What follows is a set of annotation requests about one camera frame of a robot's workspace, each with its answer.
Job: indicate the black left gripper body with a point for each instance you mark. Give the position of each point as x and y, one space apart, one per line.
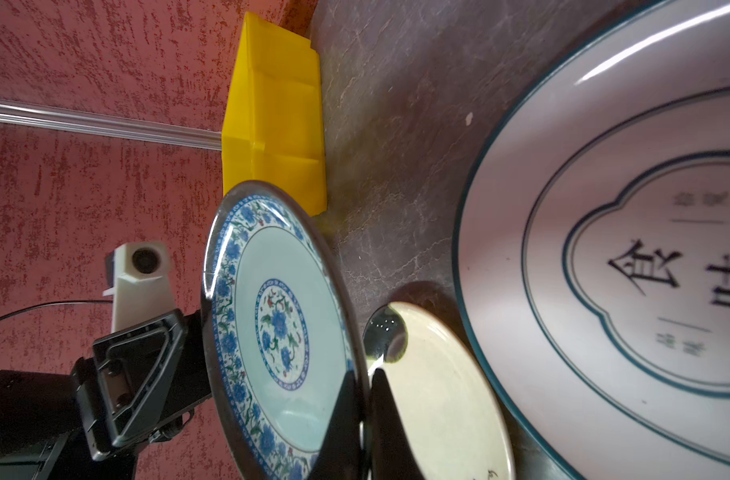
41 432

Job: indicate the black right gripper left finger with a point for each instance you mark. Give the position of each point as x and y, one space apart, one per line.
341 455

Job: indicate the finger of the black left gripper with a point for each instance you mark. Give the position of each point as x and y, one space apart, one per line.
140 383

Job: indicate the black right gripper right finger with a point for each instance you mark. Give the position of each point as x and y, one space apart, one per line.
392 457

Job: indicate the blue floral rimmed plate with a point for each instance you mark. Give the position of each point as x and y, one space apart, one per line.
279 333

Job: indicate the white plate with quatrefoil design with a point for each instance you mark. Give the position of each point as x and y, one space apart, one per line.
592 251

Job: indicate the yellow plastic bin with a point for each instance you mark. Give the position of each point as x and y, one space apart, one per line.
273 129

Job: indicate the cream plate with black blotch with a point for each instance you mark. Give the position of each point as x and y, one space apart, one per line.
453 422

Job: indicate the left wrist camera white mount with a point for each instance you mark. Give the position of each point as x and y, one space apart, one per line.
138 282

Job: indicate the silver left corner wall strip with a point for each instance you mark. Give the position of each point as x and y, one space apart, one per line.
59 119

